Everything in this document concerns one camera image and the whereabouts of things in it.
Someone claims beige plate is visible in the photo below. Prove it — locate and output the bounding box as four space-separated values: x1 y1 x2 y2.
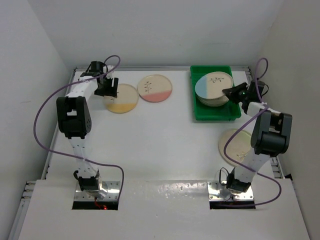
196 94 229 108
103 83 139 114
137 74 173 103
194 71 234 100
218 128 252 167

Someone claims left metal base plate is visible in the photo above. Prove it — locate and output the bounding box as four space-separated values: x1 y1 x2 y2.
73 181 121 202

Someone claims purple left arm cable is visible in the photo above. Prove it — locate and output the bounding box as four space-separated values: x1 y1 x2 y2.
33 54 125 201

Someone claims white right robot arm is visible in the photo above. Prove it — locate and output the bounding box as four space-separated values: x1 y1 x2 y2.
222 80 293 193

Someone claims white front cover board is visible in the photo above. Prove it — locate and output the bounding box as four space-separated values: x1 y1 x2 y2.
19 179 309 240

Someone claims metal base plate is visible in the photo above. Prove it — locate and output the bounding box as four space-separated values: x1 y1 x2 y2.
73 181 121 202
207 181 254 202

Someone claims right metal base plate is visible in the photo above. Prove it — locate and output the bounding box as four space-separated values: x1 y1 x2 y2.
207 181 254 202

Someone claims green plastic bin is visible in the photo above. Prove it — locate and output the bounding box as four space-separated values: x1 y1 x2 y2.
190 65 241 121

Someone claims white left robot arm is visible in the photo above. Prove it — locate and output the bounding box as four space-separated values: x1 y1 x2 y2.
56 73 119 198

